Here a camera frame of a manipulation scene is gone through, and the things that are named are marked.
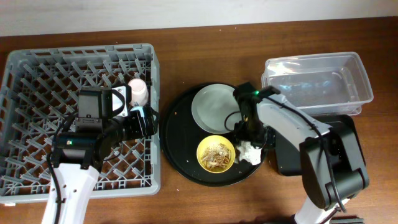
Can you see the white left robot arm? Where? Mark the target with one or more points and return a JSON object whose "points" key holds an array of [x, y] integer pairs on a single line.
{"points": [[82, 143]]}

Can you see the black rectangular tray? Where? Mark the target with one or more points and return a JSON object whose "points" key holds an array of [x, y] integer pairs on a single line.
{"points": [[287, 157]]}

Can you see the pink plastic cup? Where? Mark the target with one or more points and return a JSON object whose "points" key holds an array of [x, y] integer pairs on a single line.
{"points": [[139, 92]]}

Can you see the yellow bowl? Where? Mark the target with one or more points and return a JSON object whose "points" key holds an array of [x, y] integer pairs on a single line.
{"points": [[211, 140]]}

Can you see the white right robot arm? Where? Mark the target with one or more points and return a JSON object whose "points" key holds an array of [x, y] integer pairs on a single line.
{"points": [[331, 159]]}

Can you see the black round tray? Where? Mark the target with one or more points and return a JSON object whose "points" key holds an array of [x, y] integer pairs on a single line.
{"points": [[180, 137]]}

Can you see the food scraps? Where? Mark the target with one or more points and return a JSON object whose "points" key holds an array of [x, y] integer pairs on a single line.
{"points": [[216, 158]]}

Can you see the grey dishwasher rack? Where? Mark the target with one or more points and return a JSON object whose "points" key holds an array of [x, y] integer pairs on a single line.
{"points": [[39, 88]]}

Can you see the light grey round plate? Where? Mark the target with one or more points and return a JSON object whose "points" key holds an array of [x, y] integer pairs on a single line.
{"points": [[215, 109]]}

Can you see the light blue plastic cup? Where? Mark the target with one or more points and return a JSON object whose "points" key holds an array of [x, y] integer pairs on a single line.
{"points": [[141, 110]]}

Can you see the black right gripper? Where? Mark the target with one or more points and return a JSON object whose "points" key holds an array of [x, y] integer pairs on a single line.
{"points": [[254, 140]]}

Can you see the white tissue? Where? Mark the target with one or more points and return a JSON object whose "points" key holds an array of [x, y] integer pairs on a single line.
{"points": [[249, 153]]}

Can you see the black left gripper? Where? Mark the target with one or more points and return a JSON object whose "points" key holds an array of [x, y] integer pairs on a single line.
{"points": [[147, 121]]}

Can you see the clear plastic storage bin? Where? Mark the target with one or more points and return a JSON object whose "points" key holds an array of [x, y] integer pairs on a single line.
{"points": [[321, 84]]}

